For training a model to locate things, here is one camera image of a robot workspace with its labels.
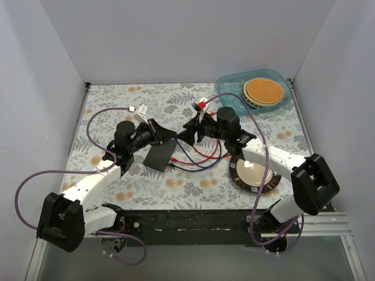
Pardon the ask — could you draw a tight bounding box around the orange woven round coaster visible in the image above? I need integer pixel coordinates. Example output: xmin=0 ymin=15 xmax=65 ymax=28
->
xmin=242 ymin=78 xmax=284 ymax=108

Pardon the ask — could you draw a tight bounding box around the black ethernet cable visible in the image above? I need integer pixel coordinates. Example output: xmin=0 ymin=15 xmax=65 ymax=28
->
xmin=169 ymin=140 xmax=223 ymax=173

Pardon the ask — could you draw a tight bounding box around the blue plastic container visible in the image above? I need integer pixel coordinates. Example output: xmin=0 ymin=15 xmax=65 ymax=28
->
xmin=216 ymin=69 xmax=292 ymax=114

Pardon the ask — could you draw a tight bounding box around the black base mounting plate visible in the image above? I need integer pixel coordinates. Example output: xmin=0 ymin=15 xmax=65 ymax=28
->
xmin=90 ymin=208 xmax=301 ymax=247

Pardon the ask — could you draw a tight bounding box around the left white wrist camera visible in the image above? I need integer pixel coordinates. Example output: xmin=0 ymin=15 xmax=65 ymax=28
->
xmin=128 ymin=104 xmax=148 ymax=124

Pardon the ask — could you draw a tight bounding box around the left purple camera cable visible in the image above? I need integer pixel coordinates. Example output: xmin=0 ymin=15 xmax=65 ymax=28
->
xmin=14 ymin=105 xmax=147 ymax=266

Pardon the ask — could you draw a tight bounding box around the floral patterned table mat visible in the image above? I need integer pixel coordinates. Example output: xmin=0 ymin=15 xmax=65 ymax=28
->
xmin=62 ymin=83 xmax=311 ymax=210

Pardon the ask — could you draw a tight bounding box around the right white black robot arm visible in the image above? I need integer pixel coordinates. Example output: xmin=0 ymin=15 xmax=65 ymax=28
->
xmin=178 ymin=107 xmax=340 ymax=233

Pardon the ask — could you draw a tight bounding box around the aluminium frame rail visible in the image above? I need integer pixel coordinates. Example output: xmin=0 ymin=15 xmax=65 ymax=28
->
xmin=260 ymin=211 xmax=353 ymax=238

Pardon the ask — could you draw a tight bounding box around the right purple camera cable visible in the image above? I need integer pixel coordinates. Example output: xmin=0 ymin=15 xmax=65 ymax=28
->
xmin=203 ymin=92 xmax=304 ymax=255

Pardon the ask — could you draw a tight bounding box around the dark rimmed beige plate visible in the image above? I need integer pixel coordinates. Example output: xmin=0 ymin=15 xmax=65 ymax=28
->
xmin=229 ymin=156 xmax=281 ymax=194

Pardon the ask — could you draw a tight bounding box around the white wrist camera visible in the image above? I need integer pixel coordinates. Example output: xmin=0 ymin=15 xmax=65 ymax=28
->
xmin=128 ymin=104 xmax=148 ymax=124
xmin=192 ymin=97 xmax=210 ymax=123

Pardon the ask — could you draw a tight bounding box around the red ethernet cable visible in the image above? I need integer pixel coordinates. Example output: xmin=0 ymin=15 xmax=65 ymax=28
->
xmin=169 ymin=139 xmax=232 ymax=165

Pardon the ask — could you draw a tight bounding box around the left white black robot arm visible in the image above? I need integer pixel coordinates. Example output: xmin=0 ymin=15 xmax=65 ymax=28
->
xmin=37 ymin=119 xmax=177 ymax=252

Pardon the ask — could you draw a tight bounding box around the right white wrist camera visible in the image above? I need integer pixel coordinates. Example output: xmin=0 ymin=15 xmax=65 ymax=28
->
xmin=192 ymin=97 xmax=210 ymax=123

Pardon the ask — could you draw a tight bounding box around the purple camera cable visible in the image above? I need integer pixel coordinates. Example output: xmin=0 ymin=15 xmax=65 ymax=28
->
xmin=14 ymin=105 xmax=147 ymax=266
xmin=203 ymin=92 xmax=304 ymax=255

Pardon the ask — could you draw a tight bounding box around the black network switch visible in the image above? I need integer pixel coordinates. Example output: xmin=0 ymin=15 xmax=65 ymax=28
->
xmin=143 ymin=139 xmax=177 ymax=172

